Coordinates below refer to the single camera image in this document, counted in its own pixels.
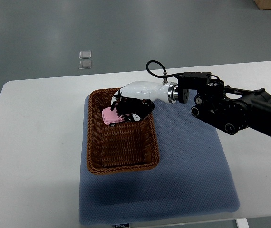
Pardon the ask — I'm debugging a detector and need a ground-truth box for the lower floor socket plate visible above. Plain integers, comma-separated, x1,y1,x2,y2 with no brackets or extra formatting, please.
79,60,92,69

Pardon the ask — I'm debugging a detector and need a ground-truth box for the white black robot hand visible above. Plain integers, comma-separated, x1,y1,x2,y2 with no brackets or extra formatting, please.
110,81,178,122

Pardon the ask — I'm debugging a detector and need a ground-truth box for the brown wicker basket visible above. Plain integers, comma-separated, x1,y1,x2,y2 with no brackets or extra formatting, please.
83,88,159,175

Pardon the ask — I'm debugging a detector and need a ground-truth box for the pink toy car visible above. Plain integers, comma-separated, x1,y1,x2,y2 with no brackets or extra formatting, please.
102,106,136,126

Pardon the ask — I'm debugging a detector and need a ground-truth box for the floor socket plate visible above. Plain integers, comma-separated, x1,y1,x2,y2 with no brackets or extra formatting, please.
79,60,92,69
79,50,92,59

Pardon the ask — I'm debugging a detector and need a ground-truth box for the upper floor socket plate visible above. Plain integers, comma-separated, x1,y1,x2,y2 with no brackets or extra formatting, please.
79,50,92,59

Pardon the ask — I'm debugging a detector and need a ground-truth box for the black cable loop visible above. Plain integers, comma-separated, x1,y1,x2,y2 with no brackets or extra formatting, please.
146,60,183,84

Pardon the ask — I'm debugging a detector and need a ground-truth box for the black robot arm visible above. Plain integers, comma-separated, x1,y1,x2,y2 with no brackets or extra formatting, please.
176,72,271,137

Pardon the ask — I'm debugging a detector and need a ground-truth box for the blue grey mat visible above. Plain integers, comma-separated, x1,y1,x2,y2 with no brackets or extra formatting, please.
79,100,240,226

